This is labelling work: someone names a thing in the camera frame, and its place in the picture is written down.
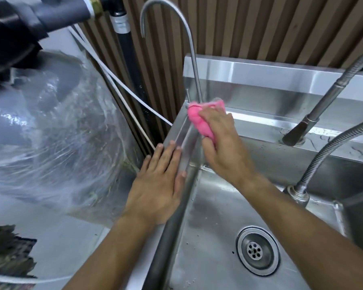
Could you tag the person's left hand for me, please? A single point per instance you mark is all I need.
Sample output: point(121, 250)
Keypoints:
point(157, 190)

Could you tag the person's right hand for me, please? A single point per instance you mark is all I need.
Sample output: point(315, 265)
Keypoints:
point(227, 147)

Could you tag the person's left little finger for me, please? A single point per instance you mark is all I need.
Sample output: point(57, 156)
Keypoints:
point(144, 166)

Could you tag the person's right fingers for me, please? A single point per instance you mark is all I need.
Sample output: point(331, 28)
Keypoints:
point(210, 123)

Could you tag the person's left thumb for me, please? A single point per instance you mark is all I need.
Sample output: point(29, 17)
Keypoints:
point(181, 184)

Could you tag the person's left middle finger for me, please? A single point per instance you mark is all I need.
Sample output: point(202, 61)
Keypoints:
point(166, 155)

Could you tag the pink cleaning cloth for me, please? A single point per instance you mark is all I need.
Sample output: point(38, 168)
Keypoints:
point(204, 119)

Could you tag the person's left forearm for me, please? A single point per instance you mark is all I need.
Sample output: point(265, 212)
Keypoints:
point(115, 256)

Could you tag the person's right forearm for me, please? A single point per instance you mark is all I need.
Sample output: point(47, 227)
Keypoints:
point(308, 238)

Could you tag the stainless steel sink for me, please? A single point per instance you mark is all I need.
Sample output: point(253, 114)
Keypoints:
point(260, 178)

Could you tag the chrome gooseneck faucet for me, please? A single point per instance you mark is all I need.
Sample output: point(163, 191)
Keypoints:
point(181, 48)

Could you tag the white tube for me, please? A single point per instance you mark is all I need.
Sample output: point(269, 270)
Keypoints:
point(115, 78)
point(109, 90)

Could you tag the clear plastic bag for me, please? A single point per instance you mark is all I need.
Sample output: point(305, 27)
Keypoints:
point(54, 132)

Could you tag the round sink drain strainer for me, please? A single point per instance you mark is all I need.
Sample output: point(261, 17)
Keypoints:
point(257, 250)

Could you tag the black vertical pipe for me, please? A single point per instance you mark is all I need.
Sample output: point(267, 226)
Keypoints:
point(130, 57)

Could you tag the flexible metal spray faucet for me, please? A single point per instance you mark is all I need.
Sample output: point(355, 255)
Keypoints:
point(326, 96)

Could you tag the grey insulated pipe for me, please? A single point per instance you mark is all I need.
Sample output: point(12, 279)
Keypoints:
point(63, 12)

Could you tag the black filter housing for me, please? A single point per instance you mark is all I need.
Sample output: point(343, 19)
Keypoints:
point(9, 36)

